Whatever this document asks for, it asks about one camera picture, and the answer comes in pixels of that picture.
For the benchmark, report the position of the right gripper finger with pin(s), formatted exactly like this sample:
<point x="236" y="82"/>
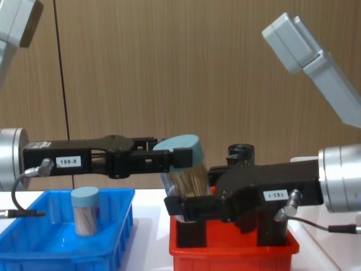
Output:
<point x="239" y="155"/>
<point x="197" y="207"/>

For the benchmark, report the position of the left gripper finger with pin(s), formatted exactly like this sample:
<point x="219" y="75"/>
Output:
<point x="144" y="144"/>
<point x="158" y="161"/>

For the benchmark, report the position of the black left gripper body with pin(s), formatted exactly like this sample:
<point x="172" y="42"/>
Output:
<point x="70" y="152"/>

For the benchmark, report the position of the toothpick jar with blue lid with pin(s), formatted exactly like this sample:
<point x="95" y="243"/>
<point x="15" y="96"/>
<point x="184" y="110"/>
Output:
<point x="194" y="180"/>
<point x="86" y="209"/>

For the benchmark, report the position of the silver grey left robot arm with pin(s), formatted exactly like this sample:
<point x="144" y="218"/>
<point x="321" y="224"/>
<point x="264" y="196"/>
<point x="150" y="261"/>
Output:
<point x="11" y="158"/>

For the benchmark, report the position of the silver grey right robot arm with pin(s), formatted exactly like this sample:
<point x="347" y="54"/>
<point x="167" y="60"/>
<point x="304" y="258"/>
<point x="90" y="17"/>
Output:
<point x="344" y="180"/>

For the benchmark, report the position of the red plastic bin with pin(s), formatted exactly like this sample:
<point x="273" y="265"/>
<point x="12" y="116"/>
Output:
<point x="225" y="258"/>

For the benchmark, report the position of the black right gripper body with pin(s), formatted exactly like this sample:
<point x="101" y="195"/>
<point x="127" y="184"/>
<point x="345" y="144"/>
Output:
<point x="253" y="180"/>

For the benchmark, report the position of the blue plastic bin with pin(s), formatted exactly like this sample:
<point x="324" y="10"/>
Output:
<point x="36" y="248"/>

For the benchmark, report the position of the black upright block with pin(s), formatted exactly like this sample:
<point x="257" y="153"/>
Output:
<point x="272" y="230"/>
<point x="191" y="233"/>

